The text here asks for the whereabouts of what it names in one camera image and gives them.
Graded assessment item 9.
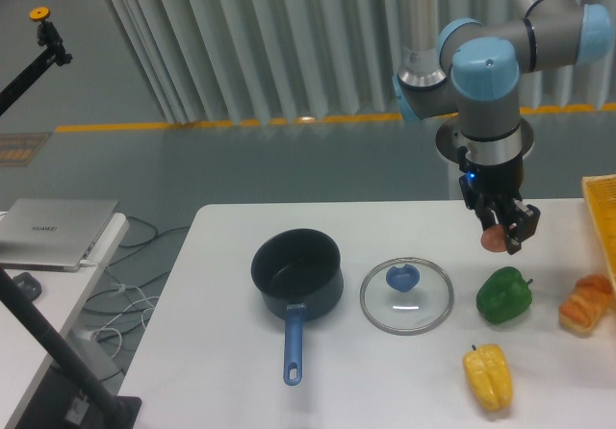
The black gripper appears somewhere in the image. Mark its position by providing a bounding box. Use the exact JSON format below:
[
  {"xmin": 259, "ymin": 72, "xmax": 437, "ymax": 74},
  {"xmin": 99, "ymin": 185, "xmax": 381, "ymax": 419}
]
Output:
[{"xmin": 457, "ymin": 147, "xmax": 540, "ymax": 255}]

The brown egg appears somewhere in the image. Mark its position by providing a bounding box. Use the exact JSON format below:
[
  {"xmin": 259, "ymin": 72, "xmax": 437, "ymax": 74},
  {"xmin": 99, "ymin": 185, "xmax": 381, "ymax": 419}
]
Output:
[{"xmin": 480, "ymin": 225, "xmax": 506, "ymax": 253}]

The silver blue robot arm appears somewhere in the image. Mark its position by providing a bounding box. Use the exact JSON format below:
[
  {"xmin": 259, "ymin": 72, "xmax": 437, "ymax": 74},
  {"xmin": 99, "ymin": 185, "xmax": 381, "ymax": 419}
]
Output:
[{"xmin": 393, "ymin": 0, "xmax": 614, "ymax": 254}]

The green bell pepper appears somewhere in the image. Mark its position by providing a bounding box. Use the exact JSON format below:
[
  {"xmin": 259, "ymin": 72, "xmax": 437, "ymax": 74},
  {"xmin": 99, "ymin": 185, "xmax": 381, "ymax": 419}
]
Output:
[{"xmin": 475, "ymin": 266, "xmax": 533, "ymax": 324}]

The orange croissant bread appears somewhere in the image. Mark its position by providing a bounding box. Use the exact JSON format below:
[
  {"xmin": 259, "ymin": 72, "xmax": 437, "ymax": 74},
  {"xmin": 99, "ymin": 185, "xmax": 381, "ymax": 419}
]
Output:
[{"xmin": 558, "ymin": 274, "xmax": 614, "ymax": 336}]

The glass lid blue knob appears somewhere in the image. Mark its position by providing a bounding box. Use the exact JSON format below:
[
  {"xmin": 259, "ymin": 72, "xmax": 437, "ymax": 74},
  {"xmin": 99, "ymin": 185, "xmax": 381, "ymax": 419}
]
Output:
[{"xmin": 359, "ymin": 257, "xmax": 454, "ymax": 336}]

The yellow bell pepper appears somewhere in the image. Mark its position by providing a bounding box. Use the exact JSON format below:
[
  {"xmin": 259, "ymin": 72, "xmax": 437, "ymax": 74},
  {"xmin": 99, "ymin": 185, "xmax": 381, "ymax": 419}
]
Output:
[{"xmin": 462, "ymin": 343, "xmax": 513, "ymax": 412}]

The dark blue saucepan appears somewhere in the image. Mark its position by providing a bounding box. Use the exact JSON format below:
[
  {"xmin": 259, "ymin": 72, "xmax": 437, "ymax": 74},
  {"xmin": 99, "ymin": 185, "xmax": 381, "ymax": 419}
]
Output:
[{"xmin": 250, "ymin": 228, "xmax": 344, "ymax": 386}]

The black tripod pole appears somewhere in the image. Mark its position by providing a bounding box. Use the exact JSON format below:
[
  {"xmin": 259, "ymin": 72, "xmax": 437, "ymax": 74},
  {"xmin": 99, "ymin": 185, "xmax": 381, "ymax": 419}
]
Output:
[{"xmin": 1, "ymin": 268, "xmax": 142, "ymax": 428}]

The silver Huawei laptop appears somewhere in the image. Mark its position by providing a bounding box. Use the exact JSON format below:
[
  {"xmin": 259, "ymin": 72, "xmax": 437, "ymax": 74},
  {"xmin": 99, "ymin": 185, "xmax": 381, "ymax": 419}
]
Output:
[{"xmin": 1, "ymin": 198, "xmax": 118, "ymax": 271}]

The white side table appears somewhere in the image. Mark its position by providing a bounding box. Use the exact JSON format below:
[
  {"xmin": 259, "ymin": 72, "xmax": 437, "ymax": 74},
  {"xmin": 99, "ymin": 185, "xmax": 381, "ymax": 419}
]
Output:
[{"xmin": 1, "ymin": 213, "xmax": 129, "ymax": 428}]

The black power cable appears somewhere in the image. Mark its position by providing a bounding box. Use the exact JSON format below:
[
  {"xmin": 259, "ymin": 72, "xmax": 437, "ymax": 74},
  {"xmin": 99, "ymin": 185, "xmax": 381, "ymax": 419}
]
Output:
[{"xmin": 81, "ymin": 214, "xmax": 192, "ymax": 315}]

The white charging cable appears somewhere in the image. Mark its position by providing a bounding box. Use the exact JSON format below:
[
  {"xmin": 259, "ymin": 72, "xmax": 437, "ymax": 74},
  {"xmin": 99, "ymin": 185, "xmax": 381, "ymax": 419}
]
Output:
[{"xmin": 89, "ymin": 255, "xmax": 160, "ymax": 353}]

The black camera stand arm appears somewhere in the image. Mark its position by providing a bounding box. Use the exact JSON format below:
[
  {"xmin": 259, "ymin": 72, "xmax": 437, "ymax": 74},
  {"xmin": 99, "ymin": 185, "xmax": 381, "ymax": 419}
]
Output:
[{"xmin": 1, "ymin": 6, "xmax": 73, "ymax": 114}]

